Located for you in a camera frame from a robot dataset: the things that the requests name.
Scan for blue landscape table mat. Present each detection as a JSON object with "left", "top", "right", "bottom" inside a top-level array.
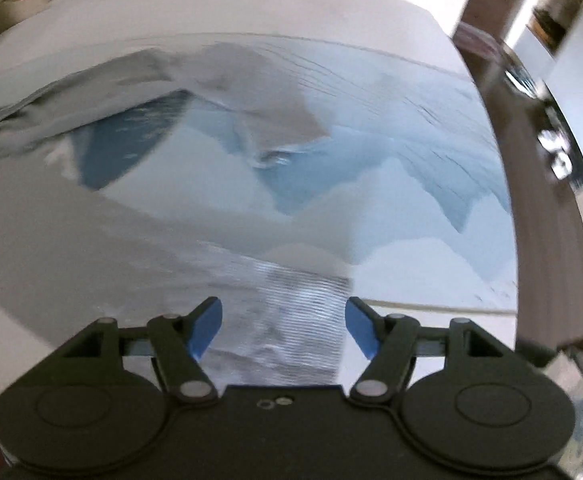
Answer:
[{"left": 0, "top": 32, "right": 519, "bottom": 317}]

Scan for grey knit garment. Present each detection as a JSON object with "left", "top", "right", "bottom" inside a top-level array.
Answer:
[{"left": 0, "top": 41, "right": 357, "bottom": 388}]

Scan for white kitchen cabinets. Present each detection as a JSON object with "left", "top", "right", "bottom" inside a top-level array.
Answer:
[{"left": 510, "top": 0, "right": 583, "bottom": 111}]

